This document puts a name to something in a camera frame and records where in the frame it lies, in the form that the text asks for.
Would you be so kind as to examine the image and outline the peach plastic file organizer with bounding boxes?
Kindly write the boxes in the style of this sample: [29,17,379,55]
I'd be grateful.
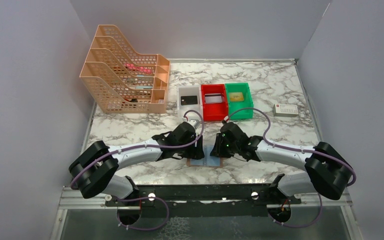
[79,24,171,114]

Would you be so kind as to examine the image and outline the pink items in organizer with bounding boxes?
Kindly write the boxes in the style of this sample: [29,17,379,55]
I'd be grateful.
[124,63,153,75]

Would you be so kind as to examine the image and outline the white box with red label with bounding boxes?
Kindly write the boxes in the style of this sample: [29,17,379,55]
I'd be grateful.
[273,103,299,117]

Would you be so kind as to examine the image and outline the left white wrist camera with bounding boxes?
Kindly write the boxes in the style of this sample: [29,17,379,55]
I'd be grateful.
[188,119,200,130]

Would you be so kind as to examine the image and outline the black credit card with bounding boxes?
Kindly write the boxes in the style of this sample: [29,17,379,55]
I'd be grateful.
[180,95,199,106]

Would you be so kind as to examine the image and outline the aluminium frame rail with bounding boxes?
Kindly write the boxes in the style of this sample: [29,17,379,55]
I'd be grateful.
[58,187,353,210]

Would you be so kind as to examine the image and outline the green plastic bin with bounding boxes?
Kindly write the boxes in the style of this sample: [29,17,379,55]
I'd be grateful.
[224,82,254,120]

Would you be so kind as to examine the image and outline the white plastic bin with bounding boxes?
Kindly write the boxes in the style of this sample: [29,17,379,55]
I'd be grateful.
[176,85,203,122]

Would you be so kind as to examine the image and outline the black mounting rail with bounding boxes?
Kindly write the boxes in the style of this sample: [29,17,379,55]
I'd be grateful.
[107,183,297,218]

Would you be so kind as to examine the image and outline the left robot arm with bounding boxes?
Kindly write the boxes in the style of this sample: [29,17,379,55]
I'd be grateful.
[68,119,204,206]

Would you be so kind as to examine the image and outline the white card in red bin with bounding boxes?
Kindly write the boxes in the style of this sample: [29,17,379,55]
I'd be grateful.
[204,94,223,104]

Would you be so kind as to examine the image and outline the red black stamp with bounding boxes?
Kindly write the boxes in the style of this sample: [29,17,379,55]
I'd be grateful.
[123,98,139,104]

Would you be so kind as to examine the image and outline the red plastic bin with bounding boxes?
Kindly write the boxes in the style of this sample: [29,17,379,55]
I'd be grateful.
[200,84,229,122]

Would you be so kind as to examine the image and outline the gold card in green bin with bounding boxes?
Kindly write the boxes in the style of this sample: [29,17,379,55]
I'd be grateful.
[229,92,245,102]

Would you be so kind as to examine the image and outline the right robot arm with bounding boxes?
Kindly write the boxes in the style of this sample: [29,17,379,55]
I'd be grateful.
[210,122,354,204]

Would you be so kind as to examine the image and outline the light blue credit card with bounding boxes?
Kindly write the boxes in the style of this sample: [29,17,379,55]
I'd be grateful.
[190,145,222,167]

